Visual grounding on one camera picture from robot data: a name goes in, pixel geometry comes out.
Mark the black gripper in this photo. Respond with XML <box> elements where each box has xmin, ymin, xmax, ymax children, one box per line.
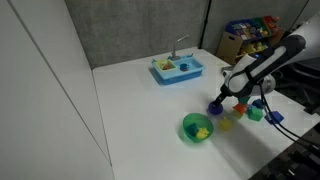
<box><xmin>212</xmin><ymin>83</ymin><xmax>235</xmax><ymax>108</ymax></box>

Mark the purple ball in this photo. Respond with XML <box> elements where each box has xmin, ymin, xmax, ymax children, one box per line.
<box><xmin>208</xmin><ymin>101</ymin><xmax>224</xmax><ymax>116</ymax></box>

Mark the orange toy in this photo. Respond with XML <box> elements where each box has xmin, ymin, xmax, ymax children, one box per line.
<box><xmin>232</xmin><ymin>102</ymin><xmax>249</xmax><ymax>115</ymax></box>

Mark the yellow-green block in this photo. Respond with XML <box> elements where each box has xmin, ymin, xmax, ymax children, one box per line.
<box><xmin>231</xmin><ymin>110</ymin><xmax>244</xmax><ymax>120</ymax></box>

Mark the yellow spiky toy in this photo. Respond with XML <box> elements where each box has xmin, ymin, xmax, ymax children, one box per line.
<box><xmin>217</xmin><ymin>116</ymin><xmax>234</xmax><ymax>132</ymax></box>

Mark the green bowl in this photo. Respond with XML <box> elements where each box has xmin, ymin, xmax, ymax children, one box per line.
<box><xmin>182</xmin><ymin>112</ymin><xmax>214</xmax><ymax>143</ymax></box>

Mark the green block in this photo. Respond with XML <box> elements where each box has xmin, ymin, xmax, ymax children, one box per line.
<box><xmin>247</xmin><ymin>106</ymin><xmax>264</xmax><ymax>122</ymax></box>

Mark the dark blue block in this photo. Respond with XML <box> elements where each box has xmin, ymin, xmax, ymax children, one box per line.
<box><xmin>252</xmin><ymin>98</ymin><xmax>266</xmax><ymax>110</ymax></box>

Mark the teal toy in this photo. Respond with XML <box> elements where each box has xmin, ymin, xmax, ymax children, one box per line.
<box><xmin>185</xmin><ymin>122</ymin><xmax>200</xmax><ymax>137</ymax></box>

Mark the blue toy sink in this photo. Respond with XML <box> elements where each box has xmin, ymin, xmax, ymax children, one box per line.
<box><xmin>148</xmin><ymin>54</ymin><xmax>207</xmax><ymax>86</ymax></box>

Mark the bright blue block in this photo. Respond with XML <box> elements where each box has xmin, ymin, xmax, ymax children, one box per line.
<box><xmin>264</xmin><ymin>110</ymin><xmax>285</xmax><ymax>125</ymax></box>

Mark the grey toy faucet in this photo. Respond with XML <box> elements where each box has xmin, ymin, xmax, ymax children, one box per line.
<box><xmin>168</xmin><ymin>34</ymin><xmax>190</xmax><ymax>62</ymax></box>

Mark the toy shelf with coloured bins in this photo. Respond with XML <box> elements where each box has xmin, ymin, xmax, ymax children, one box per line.
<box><xmin>224</xmin><ymin>14</ymin><xmax>285</xmax><ymax>63</ymax></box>

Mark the cardboard box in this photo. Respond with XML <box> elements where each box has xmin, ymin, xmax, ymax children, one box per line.
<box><xmin>215</xmin><ymin>31</ymin><xmax>244</xmax><ymax>66</ymax></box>

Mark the yellow-green dish rack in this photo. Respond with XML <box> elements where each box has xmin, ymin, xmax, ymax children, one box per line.
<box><xmin>155</xmin><ymin>58</ymin><xmax>177</xmax><ymax>72</ymax></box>

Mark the black equipment beside table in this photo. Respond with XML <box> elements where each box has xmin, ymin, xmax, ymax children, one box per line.
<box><xmin>249</xmin><ymin>124</ymin><xmax>320</xmax><ymax>180</ymax></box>

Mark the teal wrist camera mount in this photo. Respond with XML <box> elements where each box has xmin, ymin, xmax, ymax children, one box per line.
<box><xmin>237</xmin><ymin>95</ymin><xmax>251</xmax><ymax>105</ymax></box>

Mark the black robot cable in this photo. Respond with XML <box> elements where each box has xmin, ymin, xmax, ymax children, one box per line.
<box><xmin>259</xmin><ymin>84</ymin><xmax>320</xmax><ymax>149</ymax></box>

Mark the black vertical partition post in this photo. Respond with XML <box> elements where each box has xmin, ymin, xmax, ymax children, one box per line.
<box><xmin>199</xmin><ymin>0</ymin><xmax>212</xmax><ymax>50</ymax></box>

